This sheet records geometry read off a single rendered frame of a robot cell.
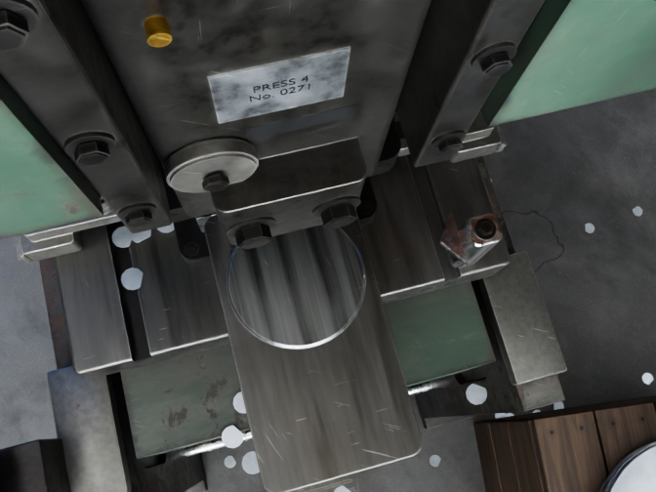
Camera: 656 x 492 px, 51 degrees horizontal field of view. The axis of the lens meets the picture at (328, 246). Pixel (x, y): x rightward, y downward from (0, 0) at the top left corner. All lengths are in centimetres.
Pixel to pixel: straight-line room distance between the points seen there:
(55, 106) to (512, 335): 61
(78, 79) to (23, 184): 7
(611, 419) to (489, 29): 90
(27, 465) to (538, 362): 52
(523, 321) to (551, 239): 76
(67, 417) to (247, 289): 26
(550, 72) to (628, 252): 128
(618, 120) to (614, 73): 133
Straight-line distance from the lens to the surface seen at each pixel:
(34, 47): 24
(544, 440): 110
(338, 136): 44
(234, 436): 74
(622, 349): 155
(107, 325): 71
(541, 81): 34
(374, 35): 35
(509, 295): 80
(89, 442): 77
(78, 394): 78
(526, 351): 79
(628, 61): 36
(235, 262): 62
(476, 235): 64
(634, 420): 116
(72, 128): 29
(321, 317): 61
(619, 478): 111
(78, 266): 73
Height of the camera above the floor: 139
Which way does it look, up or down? 75 degrees down
